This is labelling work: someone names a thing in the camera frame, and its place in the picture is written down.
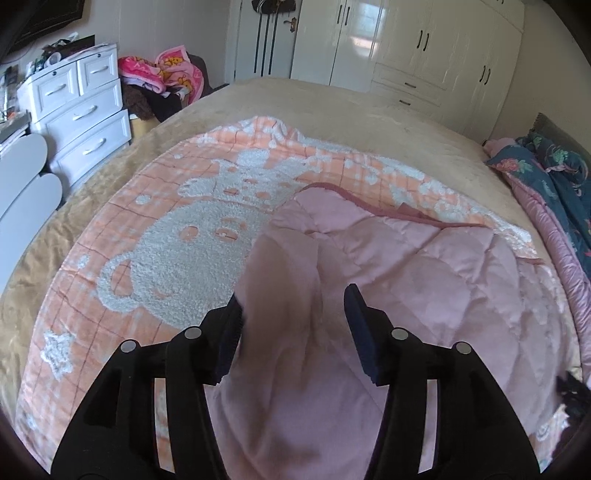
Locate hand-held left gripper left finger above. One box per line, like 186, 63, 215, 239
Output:
51, 295, 243, 480

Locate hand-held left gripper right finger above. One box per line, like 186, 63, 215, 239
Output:
344, 284, 541, 480

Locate pink quilted jacket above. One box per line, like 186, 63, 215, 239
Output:
203, 182, 573, 480

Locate dark clothes pile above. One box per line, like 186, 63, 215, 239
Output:
124, 83, 186, 123

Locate orange white bear blanket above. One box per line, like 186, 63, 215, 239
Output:
14, 115, 583, 480

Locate dark cloth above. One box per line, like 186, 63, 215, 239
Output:
556, 374, 584, 422

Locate beige bed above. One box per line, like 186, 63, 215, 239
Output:
0, 78, 550, 416

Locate white oval board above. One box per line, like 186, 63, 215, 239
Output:
0, 173, 64, 287
0, 134, 49, 217

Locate floral teal pink duvet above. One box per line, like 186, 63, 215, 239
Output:
484, 129, 591, 342

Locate white drawer chest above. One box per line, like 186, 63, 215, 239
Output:
17, 43, 133, 185

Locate pink yellow printed towel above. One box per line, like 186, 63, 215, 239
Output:
154, 45, 205, 105

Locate grey headboard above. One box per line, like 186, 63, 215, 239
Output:
531, 112, 591, 158

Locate pink red towel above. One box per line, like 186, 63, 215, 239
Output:
117, 55, 167, 96

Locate white glossy wardrobe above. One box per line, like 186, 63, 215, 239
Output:
290, 0, 527, 139

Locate white door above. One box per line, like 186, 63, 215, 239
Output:
235, 0, 301, 81

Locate pile of small items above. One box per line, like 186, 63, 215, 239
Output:
25, 34, 98, 70

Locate black hanging bag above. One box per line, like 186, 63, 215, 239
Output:
252, 0, 296, 14

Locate black television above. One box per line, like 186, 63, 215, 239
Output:
0, 0, 86, 54

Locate black hanging straps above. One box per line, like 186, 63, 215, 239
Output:
253, 11, 279, 77

